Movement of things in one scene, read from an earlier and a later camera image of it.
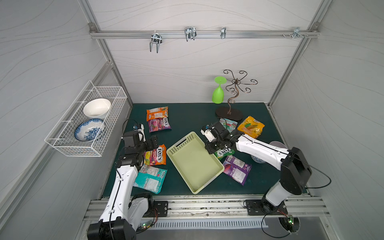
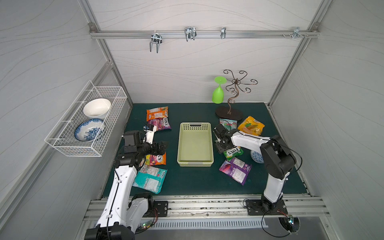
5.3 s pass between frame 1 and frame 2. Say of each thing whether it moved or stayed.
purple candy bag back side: stayed
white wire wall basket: stayed
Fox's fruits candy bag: stayed
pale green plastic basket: moved
